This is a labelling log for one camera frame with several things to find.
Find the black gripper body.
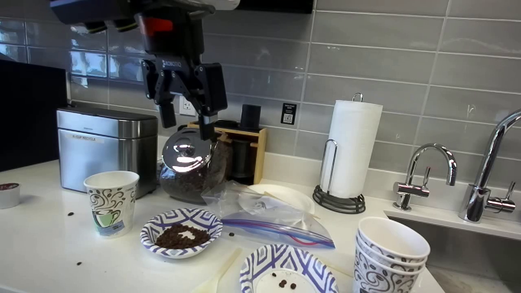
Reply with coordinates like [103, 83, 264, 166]
[142, 53, 203, 110]

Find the stainless steel lidded bin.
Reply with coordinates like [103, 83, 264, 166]
[56, 104, 160, 200]

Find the white coffee pod cup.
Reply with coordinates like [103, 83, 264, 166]
[0, 180, 23, 210]

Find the black canister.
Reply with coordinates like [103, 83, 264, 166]
[240, 102, 263, 133]

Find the glass coffee bean jar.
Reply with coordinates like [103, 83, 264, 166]
[157, 127, 234, 205]

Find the wooden pod rack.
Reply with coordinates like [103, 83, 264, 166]
[186, 120, 269, 185]

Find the blue patterned paper bowl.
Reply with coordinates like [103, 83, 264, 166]
[139, 206, 225, 260]

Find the coffee grounds pile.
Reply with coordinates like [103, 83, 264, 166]
[155, 223, 212, 250]

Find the clear plastic zip bag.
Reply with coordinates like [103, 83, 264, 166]
[209, 183, 338, 250]

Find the black overhead cabinet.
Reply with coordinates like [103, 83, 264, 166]
[235, 0, 317, 14]

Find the white paper towel roll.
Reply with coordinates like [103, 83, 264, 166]
[320, 97, 385, 200]

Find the blue patterned paper plate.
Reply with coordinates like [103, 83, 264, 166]
[238, 242, 341, 293]

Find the small chrome faucet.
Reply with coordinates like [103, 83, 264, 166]
[393, 141, 460, 211]

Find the tall chrome faucet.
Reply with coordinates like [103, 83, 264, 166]
[460, 107, 521, 223]

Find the stainless steel sink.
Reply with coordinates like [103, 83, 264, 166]
[385, 177, 521, 293]

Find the white wall outlet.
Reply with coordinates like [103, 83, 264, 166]
[178, 96, 199, 117]

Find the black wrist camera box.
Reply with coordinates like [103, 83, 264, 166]
[194, 61, 230, 113]

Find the black wall plate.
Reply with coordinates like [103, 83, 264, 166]
[281, 100, 299, 127]

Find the black wire towel holder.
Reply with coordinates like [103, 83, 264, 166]
[312, 92, 369, 214]

